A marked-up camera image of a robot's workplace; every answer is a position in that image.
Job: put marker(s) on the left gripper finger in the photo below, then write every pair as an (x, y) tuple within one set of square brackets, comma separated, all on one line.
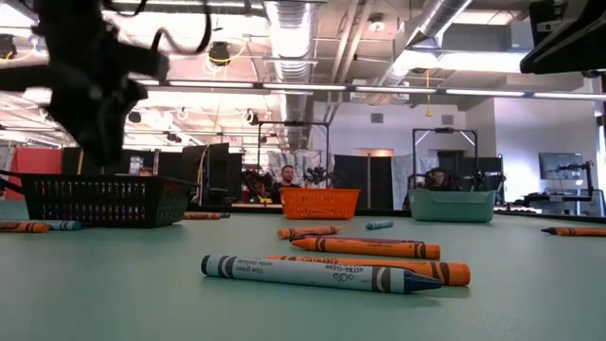
[(101, 147)]

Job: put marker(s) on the black mesh basket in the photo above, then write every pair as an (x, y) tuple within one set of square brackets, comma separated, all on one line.
[(109, 203)]

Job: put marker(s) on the orange crayon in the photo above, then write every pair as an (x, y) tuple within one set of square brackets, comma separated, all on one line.
[(454, 274), (369, 247), (23, 227), (582, 231), (308, 232), (201, 215)]

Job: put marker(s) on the purple crayon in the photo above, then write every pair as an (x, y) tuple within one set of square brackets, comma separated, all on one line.
[(548, 230), (379, 239)]

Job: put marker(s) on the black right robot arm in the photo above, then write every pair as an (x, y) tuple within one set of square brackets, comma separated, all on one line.
[(568, 42)]

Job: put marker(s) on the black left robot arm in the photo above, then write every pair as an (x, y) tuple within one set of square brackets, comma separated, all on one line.
[(76, 28)]

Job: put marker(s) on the black partition panels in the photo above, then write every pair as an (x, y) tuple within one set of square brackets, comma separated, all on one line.
[(142, 163)]

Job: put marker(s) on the red partition panel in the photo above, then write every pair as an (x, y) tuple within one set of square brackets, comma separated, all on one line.
[(35, 163)]

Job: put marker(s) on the black ceiling dome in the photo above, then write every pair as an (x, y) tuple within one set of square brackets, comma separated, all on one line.
[(219, 53)]

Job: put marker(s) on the teal table mat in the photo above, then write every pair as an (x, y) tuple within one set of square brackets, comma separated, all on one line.
[(94, 293)]

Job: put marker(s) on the person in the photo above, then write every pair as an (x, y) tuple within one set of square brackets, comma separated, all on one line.
[(287, 174), (438, 177)]

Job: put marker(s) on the white plastic sheet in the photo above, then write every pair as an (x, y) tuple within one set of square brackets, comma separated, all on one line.
[(303, 161), (402, 173)]

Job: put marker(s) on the long ceiling light strip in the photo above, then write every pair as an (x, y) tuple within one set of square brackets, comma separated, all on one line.
[(303, 87)]

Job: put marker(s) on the orange mesh basket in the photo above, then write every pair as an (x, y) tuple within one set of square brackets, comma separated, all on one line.
[(319, 204)]

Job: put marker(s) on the blue green crayon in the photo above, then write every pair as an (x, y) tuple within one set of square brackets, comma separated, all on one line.
[(308, 274)]

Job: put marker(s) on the dark panel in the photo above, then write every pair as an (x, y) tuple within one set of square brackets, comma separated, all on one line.
[(490, 173), (352, 182)]

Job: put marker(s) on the white ceiling sensor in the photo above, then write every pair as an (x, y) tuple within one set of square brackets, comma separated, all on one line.
[(376, 24)]

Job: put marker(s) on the teal plastic bin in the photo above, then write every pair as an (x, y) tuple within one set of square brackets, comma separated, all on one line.
[(452, 207)]

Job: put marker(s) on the dark flat monitor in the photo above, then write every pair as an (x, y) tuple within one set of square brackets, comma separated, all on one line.
[(558, 166)]

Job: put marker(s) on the silver flexible ventilation duct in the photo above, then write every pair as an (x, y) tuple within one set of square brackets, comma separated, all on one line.
[(291, 42)]

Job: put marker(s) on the wall vent grille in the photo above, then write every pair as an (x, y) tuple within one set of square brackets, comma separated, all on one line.
[(377, 118), (447, 119)]

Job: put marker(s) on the grey rectangular duct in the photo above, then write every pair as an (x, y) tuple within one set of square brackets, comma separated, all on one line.
[(487, 37)]

